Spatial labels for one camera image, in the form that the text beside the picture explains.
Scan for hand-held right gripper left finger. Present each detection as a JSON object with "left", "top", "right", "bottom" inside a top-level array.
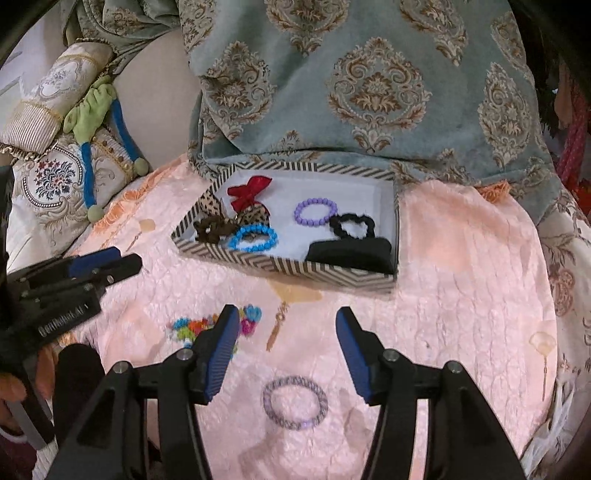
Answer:
[{"left": 46, "top": 304, "right": 242, "bottom": 480}]

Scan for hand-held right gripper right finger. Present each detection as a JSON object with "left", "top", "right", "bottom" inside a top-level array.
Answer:
[{"left": 335, "top": 307, "right": 527, "bottom": 480}]

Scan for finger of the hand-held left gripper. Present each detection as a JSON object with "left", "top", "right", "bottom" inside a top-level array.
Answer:
[
  {"left": 9, "top": 247, "right": 122, "bottom": 282},
  {"left": 28, "top": 253, "right": 143, "bottom": 301}
]

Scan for multicoloured bead bracelet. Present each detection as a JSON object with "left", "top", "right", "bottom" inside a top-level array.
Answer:
[{"left": 167, "top": 304, "right": 263, "bottom": 358}]

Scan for clear spiral hair tie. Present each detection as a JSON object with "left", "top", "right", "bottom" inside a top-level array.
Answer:
[{"left": 262, "top": 375, "right": 328, "bottom": 431}]

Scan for brown scrunchie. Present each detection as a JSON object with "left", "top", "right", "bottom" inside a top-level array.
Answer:
[{"left": 193, "top": 215, "right": 238, "bottom": 244}]

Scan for black pouch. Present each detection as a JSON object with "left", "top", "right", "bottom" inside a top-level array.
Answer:
[{"left": 305, "top": 237, "right": 393, "bottom": 273}]

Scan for blue bead bracelet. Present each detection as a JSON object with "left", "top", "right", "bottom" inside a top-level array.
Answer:
[{"left": 229, "top": 224, "right": 279, "bottom": 253}]

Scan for black scrunchie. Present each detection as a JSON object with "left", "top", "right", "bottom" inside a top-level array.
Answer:
[{"left": 329, "top": 213, "right": 376, "bottom": 241}]

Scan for leopard print bow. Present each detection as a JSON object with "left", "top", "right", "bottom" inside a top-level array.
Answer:
[{"left": 198, "top": 191, "right": 271, "bottom": 228}]

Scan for red bow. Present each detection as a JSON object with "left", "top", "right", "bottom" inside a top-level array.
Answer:
[{"left": 227, "top": 175, "right": 273, "bottom": 212}]

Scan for purple bead bracelet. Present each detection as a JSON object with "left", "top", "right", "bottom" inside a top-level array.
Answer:
[{"left": 294, "top": 198, "right": 334, "bottom": 227}]

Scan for striped cardboard box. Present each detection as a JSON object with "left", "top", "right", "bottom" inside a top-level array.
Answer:
[{"left": 171, "top": 162, "right": 400, "bottom": 292}]

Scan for person's left hand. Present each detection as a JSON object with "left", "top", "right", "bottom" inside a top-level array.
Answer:
[{"left": 0, "top": 346, "right": 61, "bottom": 432}]

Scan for floral embroidered cushion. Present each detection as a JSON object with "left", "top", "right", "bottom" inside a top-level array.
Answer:
[{"left": 9, "top": 129, "right": 139, "bottom": 259}]

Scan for pink quilted bed cover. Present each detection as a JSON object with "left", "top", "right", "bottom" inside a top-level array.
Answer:
[{"left": 65, "top": 154, "right": 559, "bottom": 480}]

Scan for green and blue plush toy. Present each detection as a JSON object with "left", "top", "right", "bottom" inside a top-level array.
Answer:
[{"left": 62, "top": 76, "right": 153, "bottom": 222}]

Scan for beige bolster cushion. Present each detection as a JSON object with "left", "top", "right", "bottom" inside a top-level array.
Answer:
[{"left": 0, "top": 41, "right": 116, "bottom": 158}]

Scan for beige floral fabric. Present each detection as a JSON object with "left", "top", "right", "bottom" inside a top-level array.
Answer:
[{"left": 522, "top": 185, "right": 591, "bottom": 467}]

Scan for green damask cloth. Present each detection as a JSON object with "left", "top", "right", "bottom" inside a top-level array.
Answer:
[{"left": 62, "top": 0, "right": 185, "bottom": 75}]

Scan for teal patterned cushion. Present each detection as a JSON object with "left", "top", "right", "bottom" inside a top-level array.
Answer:
[{"left": 178, "top": 0, "right": 561, "bottom": 217}]

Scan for red cloth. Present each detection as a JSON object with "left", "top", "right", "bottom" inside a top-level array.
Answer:
[{"left": 554, "top": 83, "right": 591, "bottom": 195}]

